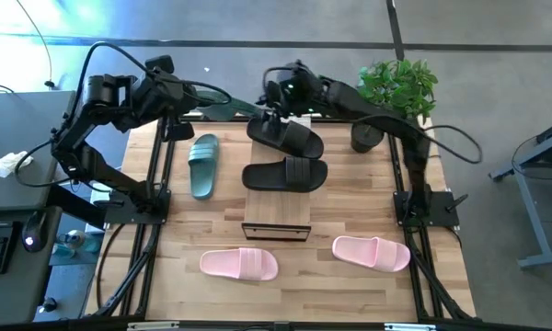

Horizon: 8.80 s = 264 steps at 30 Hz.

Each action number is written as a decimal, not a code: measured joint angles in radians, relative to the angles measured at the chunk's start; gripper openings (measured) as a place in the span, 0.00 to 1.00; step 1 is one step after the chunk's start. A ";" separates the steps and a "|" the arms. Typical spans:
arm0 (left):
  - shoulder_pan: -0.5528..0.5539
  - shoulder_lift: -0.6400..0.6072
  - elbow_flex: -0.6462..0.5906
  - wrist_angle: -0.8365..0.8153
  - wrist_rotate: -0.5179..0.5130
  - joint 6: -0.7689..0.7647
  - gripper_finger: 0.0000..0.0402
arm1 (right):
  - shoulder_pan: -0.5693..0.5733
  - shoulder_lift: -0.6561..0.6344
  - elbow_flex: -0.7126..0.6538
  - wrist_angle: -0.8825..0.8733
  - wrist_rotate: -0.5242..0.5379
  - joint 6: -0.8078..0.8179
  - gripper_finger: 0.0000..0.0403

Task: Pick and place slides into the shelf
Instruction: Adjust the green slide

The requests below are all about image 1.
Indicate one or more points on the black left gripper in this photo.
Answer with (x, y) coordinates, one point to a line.
(161, 99)

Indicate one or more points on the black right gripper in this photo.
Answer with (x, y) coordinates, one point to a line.
(299, 106)

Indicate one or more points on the black slide sandal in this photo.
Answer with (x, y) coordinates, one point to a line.
(299, 140)
(285, 174)

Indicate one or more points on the green slide sandal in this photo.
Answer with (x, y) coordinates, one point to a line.
(203, 170)
(239, 110)

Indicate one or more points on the wooden shelf with black frame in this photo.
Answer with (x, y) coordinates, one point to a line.
(276, 207)

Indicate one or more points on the pink slide sandal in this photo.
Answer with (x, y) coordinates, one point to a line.
(372, 253)
(239, 264)

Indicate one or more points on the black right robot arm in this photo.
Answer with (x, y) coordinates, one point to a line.
(372, 108)

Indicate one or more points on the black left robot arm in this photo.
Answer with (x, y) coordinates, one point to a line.
(101, 96)

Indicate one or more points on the green potted plant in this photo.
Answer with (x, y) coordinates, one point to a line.
(395, 87)

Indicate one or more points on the teal water bottle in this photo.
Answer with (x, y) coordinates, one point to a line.
(76, 239)

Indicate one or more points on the dark grey desk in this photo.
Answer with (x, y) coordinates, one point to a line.
(27, 124)
(9, 294)

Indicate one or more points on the crumpled white tissue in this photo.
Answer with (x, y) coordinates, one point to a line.
(11, 163)

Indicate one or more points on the black computer mouse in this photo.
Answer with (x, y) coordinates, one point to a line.
(34, 232)

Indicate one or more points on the black round knob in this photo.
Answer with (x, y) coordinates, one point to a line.
(49, 304)

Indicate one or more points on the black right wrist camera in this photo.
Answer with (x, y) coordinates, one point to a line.
(290, 80)

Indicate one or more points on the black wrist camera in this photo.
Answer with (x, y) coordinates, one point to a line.
(290, 80)
(160, 64)

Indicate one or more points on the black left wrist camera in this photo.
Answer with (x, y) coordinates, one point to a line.
(160, 64)

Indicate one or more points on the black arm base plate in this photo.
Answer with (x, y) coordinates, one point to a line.
(119, 213)
(441, 216)

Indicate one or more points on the silver metal bracket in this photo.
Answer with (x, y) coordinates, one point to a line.
(409, 327)
(152, 326)

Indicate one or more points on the grey metal table frame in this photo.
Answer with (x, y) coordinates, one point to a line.
(533, 220)

